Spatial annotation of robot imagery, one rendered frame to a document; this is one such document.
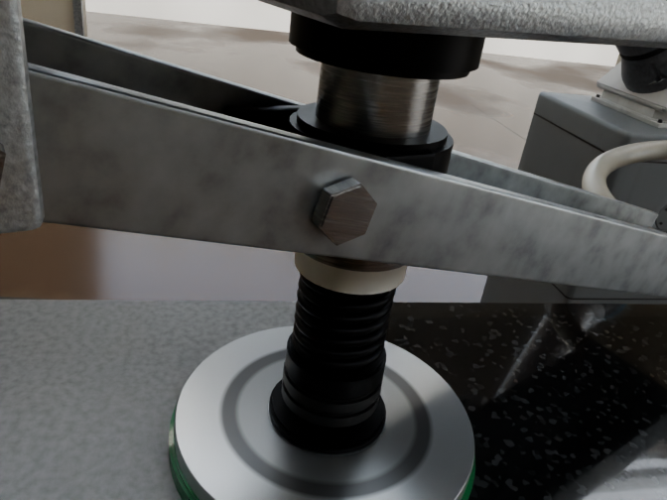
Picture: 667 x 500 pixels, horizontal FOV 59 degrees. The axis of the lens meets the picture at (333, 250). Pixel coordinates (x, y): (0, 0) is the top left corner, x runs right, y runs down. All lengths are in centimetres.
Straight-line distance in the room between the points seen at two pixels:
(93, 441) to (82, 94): 30
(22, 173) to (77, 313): 40
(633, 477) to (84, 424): 41
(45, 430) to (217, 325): 17
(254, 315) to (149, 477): 20
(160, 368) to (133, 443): 8
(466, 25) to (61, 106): 13
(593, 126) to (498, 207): 121
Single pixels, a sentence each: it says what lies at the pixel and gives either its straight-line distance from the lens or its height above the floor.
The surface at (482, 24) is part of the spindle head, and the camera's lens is 22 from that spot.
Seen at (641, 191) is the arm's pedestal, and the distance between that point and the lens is 153.
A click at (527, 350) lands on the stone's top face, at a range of 61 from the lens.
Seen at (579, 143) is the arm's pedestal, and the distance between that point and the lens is 157.
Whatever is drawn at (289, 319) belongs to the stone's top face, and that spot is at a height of 80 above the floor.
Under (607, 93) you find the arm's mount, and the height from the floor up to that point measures 88.
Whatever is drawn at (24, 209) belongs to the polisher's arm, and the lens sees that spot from 19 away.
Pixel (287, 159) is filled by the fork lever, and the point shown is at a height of 105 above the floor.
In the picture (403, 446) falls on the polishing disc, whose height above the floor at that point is 83.
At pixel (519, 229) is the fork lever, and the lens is 35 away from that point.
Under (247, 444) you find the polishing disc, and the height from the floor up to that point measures 83.
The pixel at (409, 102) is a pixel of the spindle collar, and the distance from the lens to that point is 30.
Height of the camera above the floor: 112
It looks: 27 degrees down
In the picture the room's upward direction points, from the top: 8 degrees clockwise
